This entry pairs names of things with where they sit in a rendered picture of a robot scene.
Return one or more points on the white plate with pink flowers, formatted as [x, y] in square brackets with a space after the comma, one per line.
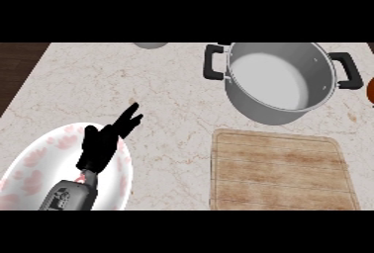
[34, 164]

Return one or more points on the grey round object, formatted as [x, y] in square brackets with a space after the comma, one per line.
[151, 45]

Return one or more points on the wooden cutting board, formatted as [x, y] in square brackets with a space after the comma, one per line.
[282, 171]

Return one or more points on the orange-brown round object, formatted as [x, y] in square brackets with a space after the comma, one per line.
[370, 90]

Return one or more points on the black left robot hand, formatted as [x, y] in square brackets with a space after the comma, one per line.
[99, 146]

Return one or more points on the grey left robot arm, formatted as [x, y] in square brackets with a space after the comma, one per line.
[68, 195]

